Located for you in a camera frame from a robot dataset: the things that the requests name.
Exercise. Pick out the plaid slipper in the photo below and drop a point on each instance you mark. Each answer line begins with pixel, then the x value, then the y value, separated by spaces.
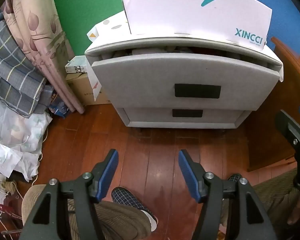
pixel 234 177
pixel 132 202

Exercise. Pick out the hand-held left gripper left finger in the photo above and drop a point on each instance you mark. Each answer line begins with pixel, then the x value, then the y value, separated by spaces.
pixel 109 172

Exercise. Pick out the person's right leg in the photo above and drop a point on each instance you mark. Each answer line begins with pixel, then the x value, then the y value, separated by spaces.
pixel 270 195

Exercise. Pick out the red metal rack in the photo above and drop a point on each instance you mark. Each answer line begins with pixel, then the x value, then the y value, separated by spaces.
pixel 0 207

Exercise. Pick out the brown cardboard box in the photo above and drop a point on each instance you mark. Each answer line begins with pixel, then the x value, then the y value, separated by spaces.
pixel 80 90

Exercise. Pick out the grey plaid bedding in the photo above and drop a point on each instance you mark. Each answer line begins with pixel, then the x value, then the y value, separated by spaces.
pixel 10 67

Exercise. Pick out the white box with teal print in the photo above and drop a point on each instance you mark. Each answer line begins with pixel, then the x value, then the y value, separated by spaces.
pixel 165 10

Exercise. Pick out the person's left leg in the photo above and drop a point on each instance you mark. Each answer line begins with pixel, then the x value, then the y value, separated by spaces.
pixel 125 220

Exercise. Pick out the person's leg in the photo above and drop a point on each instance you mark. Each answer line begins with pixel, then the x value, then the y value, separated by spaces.
pixel 270 195
pixel 125 220

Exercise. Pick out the person's right hand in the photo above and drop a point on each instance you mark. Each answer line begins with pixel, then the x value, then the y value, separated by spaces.
pixel 298 210

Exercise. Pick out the brown wooden furniture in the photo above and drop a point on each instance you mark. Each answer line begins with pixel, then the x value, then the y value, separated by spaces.
pixel 265 105

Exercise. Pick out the blue packet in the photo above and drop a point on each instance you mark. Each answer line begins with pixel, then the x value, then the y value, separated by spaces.
pixel 60 108

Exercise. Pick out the white bag with red triangle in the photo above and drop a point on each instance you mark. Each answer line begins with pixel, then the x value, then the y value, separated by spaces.
pixel 95 85

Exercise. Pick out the green foam mat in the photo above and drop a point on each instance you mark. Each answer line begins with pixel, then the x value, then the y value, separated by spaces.
pixel 90 0

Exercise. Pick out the small grey drawer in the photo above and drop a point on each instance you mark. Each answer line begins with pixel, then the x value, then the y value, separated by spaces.
pixel 145 115

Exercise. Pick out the blue foam mat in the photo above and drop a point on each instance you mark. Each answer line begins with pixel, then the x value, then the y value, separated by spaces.
pixel 285 10

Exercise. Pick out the beige woven object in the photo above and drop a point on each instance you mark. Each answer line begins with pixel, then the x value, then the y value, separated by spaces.
pixel 31 197

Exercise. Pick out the grey fabric nightstand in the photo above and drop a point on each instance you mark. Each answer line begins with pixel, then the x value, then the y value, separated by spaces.
pixel 165 41

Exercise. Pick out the pink floral curtain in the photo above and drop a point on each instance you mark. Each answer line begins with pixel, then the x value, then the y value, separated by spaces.
pixel 40 30

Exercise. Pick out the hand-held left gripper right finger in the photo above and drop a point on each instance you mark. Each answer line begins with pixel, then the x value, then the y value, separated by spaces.
pixel 188 175

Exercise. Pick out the small patterned tissue box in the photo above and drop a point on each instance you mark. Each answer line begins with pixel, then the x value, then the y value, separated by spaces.
pixel 77 65

